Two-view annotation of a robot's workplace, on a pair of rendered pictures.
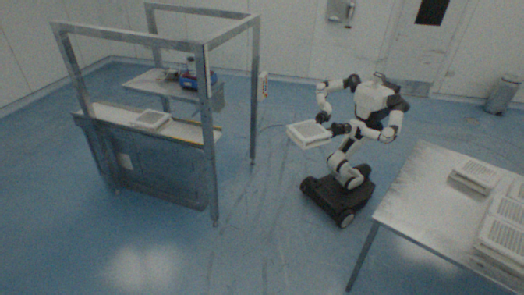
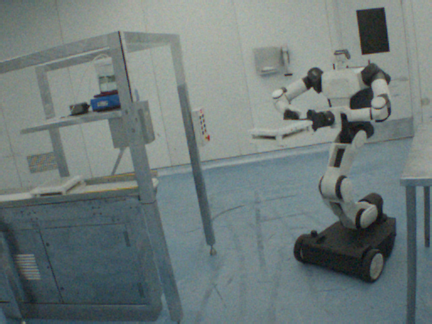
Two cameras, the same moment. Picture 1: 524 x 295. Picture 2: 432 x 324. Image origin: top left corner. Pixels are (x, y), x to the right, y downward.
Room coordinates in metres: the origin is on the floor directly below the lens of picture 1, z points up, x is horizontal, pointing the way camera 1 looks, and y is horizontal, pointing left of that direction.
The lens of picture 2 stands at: (-0.38, 0.17, 1.43)
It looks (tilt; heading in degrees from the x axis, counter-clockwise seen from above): 14 degrees down; 355
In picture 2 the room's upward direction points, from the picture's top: 10 degrees counter-clockwise
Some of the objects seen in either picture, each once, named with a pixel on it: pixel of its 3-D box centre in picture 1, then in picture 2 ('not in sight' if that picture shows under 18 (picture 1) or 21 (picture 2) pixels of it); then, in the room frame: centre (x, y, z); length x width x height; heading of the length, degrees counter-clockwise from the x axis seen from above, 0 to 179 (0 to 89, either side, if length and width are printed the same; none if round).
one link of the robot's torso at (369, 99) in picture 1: (375, 101); (349, 89); (2.14, -0.91, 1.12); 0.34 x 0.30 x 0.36; 35
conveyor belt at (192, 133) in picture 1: (144, 125); (49, 199); (2.05, 1.03, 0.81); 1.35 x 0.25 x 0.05; 73
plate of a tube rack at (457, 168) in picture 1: (477, 172); not in sight; (1.52, -1.49, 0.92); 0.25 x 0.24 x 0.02; 131
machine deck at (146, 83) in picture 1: (174, 85); (84, 117); (1.92, 0.68, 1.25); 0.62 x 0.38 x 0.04; 73
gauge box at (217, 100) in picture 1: (208, 96); (131, 126); (2.00, 0.44, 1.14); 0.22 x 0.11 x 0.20; 73
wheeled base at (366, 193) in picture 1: (345, 185); (355, 229); (2.10, -0.85, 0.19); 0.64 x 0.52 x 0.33; 125
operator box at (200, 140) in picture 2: (262, 86); (199, 126); (2.63, 0.04, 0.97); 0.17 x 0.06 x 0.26; 163
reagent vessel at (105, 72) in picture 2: (196, 59); (110, 73); (1.91, 0.49, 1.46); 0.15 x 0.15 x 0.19
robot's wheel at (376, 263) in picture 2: (345, 218); (373, 265); (1.74, -0.80, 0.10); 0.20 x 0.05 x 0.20; 125
